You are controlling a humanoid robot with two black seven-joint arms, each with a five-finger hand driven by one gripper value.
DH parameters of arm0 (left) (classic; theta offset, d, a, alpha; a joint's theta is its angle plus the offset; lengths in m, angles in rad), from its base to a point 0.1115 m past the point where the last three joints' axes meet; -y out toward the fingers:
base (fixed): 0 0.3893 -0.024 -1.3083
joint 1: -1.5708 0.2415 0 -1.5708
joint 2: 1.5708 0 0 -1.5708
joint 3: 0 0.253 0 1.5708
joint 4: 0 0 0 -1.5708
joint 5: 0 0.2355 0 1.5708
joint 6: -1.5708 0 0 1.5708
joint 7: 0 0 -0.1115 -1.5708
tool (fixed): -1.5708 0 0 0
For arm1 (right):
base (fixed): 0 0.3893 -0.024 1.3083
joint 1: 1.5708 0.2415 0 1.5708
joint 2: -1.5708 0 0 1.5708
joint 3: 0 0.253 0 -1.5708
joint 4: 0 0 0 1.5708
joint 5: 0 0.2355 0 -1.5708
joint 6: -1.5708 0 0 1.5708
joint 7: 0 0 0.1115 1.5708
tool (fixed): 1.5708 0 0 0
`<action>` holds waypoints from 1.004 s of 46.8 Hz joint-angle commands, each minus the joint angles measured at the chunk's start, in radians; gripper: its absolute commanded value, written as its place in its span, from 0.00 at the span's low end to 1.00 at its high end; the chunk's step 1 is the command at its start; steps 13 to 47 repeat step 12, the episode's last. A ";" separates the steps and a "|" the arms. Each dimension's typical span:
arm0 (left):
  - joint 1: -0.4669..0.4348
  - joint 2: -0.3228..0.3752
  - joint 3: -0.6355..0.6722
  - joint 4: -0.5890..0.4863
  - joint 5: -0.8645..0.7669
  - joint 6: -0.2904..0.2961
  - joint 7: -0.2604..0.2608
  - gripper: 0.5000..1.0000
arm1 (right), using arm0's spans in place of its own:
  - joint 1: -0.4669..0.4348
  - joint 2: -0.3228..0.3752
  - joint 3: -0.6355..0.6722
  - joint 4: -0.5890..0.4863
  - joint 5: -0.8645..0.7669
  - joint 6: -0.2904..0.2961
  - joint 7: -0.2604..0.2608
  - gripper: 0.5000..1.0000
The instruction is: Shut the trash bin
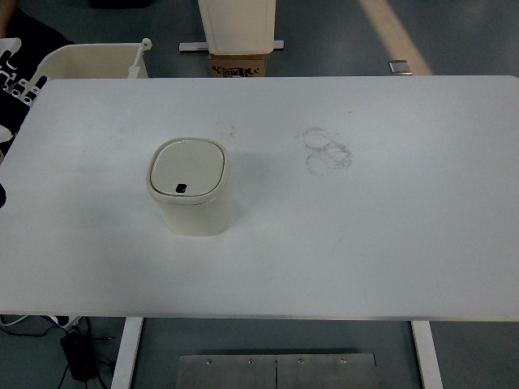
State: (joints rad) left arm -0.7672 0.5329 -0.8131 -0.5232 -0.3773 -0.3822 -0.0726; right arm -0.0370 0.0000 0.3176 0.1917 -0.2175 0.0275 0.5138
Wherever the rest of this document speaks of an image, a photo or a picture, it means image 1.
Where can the black power adapter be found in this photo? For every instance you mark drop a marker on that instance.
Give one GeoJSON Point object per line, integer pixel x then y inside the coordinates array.
{"type": "Point", "coordinates": [79, 356]}

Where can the grey metal plate with screws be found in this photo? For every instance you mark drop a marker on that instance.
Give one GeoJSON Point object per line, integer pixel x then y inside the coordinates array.
{"type": "Point", "coordinates": [280, 373]}

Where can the metal floor socket plate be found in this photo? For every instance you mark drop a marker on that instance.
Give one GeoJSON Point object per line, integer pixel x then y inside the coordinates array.
{"type": "Point", "coordinates": [400, 67]}

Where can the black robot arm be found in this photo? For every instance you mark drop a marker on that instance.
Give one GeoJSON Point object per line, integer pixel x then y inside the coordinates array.
{"type": "Point", "coordinates": [2, 196]}

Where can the cream trash bin with lid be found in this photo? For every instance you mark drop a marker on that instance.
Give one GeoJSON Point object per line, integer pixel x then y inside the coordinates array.
{"type": "Point", "coordinates": [190, 215]}

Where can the cream plastic crate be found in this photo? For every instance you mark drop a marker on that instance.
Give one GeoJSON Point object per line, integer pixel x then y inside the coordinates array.
{"type": "Point", "coordinates": [93, 61]}

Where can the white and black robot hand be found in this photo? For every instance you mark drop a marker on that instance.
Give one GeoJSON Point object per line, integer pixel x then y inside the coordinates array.
{"type": "Point", "coordinates": [14, 113]}

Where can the white box-shaped object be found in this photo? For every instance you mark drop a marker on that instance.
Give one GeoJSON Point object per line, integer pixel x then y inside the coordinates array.
{"type": "Point", "coordinates": [10, 42]}

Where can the white table leg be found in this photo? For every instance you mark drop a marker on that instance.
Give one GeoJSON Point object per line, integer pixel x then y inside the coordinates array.
{"type": "Point", "coordinates": [427, 356]}
{"type": "Point", "coordinates": [127, 356]}

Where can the printed cardboard box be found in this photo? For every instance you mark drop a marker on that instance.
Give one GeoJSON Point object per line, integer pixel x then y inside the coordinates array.
{"type": "Point", "coordinates": [239, 65]}

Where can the black object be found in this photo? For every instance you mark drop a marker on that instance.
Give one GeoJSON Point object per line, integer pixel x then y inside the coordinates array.
{"type": "Point", "coordinates": [117, 3]}

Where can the white floor foot bar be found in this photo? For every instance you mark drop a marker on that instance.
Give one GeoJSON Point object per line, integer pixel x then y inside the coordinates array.
{"type": "Point", "coordinates": [194, 47]}

